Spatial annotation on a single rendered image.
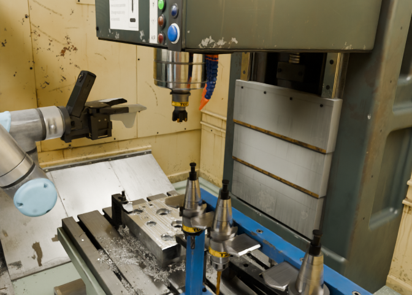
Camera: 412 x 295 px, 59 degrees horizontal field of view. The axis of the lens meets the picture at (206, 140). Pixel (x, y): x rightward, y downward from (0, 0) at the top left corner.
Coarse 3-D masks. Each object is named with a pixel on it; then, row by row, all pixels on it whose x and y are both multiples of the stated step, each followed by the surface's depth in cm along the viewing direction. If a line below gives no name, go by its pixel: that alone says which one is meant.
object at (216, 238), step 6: (210, 222) 76; (210, 228) 74; (234, 228) 74; (210, 234) 73; (216, 234) 72; (222, 234) 72; (228, 234) 72; (234, 234) 73; (210, 240) 73; (216, 240) 73; (222, 240) 72; (222, 246) 72
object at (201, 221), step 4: (208, 212) 82; (212, 212) 82; (196, 216) 80; (200, 216) 80; (204, 216) 80; (208, 216) 80; (212, 216) 80; (192, 220) 78; (196, 220) 78; (200, 220) 78; (204, 220) 78; (208, 220) 78; (192, 224) 77; (196, 224) 77; (200, 224) 77; (204, 224) 77; (200, 228) 76; (204, 228) 76
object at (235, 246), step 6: (246, 234) 74; (228, 240) 71; (234, 240) 71; (240, 240) 72; (246, 240) 72; (252, 240) 72; (228, 246) 70; (234, 246) 70; (240, 246) 70; (246, 246) 70; (252, 246) 70; (258, 246) 70; (228, 252) 68; (234, 252) 68; (240, 252) 68; (246, 252) 68
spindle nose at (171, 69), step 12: (156, 48) 99; (156, 60) 100; (168, 60) 97; (180, 60) 97; (192, 60) 97; (204, 60) 100; (156, 72) 101; (168, 72) 98; (180, 72) 98; (192, 72) 98; (204, 72) 101; (156, 84) 102; (168, 84) 99; (180, 84) 99; (192, 84) 100; (204, 84) 103
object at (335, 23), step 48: (96, 0) 96; (144, 0) 76; (192, 0) 65; (240, 0) 71; (288, 0) 79; (336, 0) 88; (192, 48) 68; (240, 48) 75; (288, 48) 83; (336, 48) 94
